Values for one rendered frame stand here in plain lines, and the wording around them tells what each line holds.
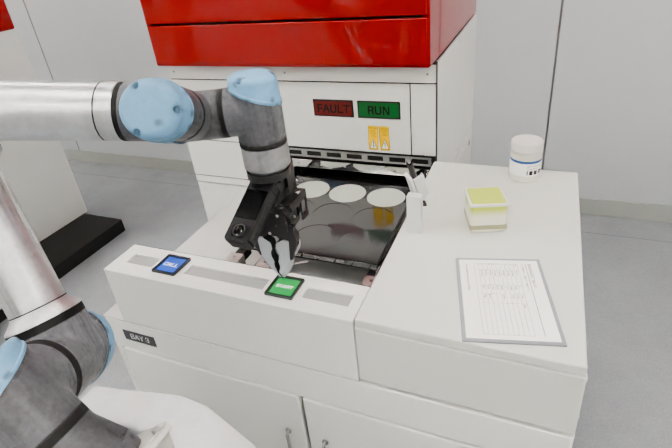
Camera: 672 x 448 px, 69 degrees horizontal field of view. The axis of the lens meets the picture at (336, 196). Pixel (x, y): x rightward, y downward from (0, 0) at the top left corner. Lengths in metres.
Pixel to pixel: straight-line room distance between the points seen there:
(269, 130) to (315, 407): 0.56
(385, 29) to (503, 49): 1.59
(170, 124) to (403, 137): 0.82
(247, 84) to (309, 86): 0.66
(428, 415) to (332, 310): 0.25
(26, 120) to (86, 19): 3.35
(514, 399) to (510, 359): 0.08
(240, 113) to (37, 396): 0.46
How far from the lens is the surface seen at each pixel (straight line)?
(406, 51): 1.20
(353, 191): 1.33
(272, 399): 1.09
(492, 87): 2.80
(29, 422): 0.78
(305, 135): 1.43
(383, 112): 1.31
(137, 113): 0.62
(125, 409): 1.02
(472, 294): 0.87
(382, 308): 0.84
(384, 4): 1.19
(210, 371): 1.14
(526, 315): 0.85
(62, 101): 0.68
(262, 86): 0.72
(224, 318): 0.98
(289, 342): 0.94
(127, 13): 3.75
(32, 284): 0.89
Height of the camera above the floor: 1.53
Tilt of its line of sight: 29 degrees down
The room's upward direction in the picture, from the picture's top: 6 degrees counter-clockwise
